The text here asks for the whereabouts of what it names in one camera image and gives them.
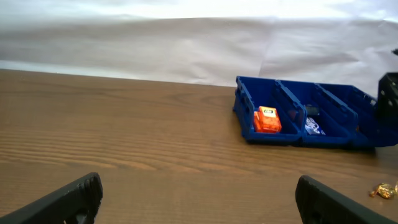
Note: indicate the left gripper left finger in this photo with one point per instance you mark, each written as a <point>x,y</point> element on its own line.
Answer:
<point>68,202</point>

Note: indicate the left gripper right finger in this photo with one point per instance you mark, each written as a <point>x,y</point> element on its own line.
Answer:
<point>323,205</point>

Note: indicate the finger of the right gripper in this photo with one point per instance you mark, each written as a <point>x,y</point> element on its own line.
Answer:
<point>388,96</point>

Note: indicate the gold candy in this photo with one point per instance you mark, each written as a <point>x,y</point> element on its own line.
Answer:
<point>385,190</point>

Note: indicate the blue candy pack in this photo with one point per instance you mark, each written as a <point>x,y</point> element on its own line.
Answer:
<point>313,127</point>

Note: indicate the orange candy box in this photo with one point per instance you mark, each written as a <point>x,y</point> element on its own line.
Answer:
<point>256,123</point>
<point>270,121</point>

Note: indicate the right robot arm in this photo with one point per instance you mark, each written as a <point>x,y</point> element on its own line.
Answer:
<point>395,52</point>

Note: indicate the blue tray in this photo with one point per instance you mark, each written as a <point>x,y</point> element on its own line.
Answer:
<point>267,140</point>

